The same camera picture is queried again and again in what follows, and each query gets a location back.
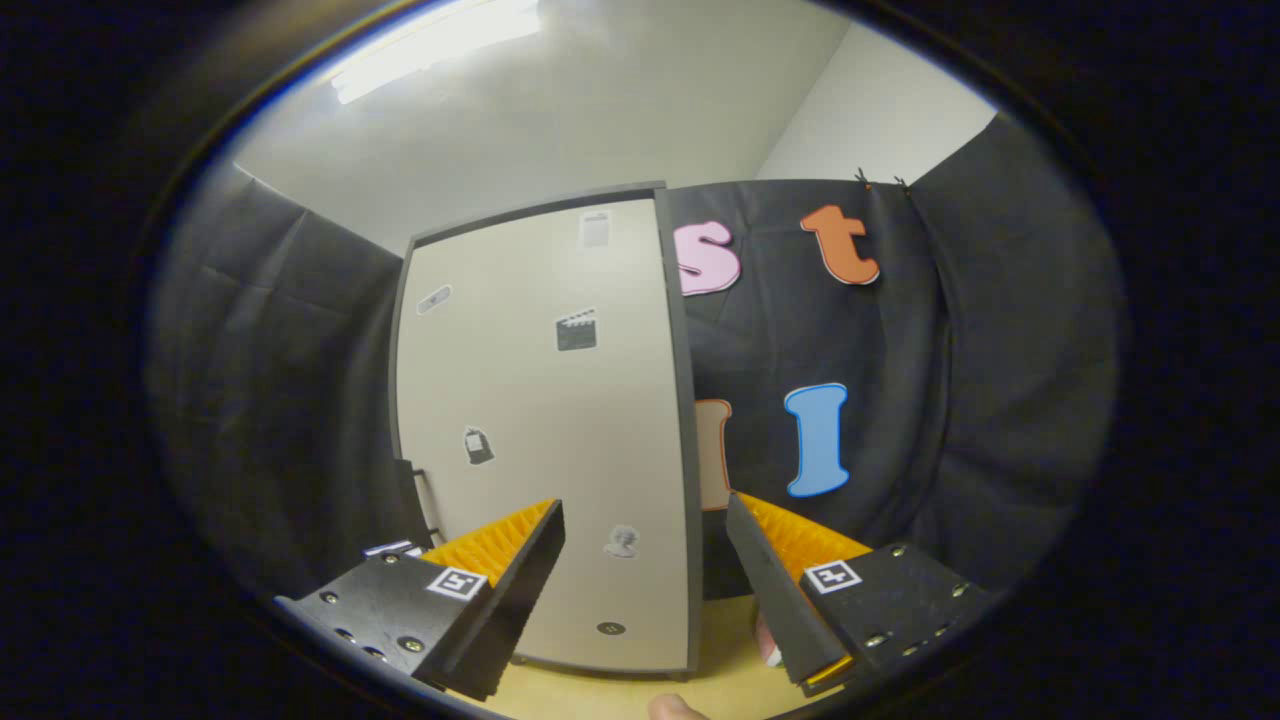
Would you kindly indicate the beige shoe cabinet door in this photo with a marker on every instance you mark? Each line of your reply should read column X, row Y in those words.
column 540, row 420

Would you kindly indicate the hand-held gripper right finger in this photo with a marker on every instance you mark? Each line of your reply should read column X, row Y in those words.
column 770, row 600

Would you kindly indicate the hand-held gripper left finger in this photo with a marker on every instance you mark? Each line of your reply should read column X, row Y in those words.
column 510, row 610

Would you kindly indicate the grey shoe cabinet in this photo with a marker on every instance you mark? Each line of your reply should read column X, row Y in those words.
column 688, row 420

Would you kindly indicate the black backdrop cloth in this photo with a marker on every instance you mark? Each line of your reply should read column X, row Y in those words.
column 900, row 400

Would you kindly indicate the grey cover book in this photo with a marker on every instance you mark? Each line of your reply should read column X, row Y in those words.
column 392, row 548

